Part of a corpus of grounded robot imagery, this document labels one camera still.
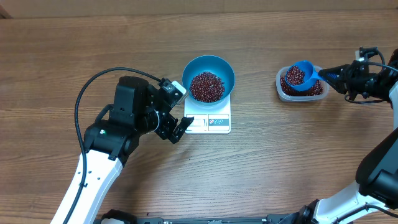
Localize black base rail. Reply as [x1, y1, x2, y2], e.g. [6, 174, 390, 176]
[93, 209, 299, 224]

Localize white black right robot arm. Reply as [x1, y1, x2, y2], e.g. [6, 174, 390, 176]
[280, 47, 397, 223]

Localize clear plastic bean container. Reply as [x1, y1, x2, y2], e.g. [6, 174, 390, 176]
[275, 67, 330, 103]

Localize red beans in bowl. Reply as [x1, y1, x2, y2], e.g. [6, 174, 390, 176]
[189, 72, 225, 103]

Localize blue plastic measuring scoop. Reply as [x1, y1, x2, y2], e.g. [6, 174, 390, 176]
[285, 60, 323, 91]

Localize teal blue bowl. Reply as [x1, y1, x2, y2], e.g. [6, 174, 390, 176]
[182, 55, 236, 102]

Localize white digital kitchen scale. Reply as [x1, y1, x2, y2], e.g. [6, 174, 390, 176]
[184, 95, 231, 134]

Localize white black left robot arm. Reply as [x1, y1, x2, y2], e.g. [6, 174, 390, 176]
[52, 76, 193, 223]

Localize red adzuki beans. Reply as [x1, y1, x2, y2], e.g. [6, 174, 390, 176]
[280, 75, 324, 96]

